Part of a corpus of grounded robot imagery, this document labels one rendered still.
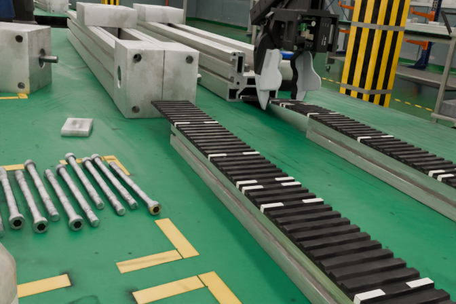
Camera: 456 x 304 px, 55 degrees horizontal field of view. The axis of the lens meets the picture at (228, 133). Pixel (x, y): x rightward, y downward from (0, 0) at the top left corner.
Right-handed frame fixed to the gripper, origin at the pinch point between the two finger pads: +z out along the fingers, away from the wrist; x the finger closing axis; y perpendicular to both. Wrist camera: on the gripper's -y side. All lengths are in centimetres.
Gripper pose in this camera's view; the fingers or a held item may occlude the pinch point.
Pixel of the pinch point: (278, 100)
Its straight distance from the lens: 69.7
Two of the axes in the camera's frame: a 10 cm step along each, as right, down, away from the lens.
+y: 4.1, 3.0, -8.6
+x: 9.1, -0.4, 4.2
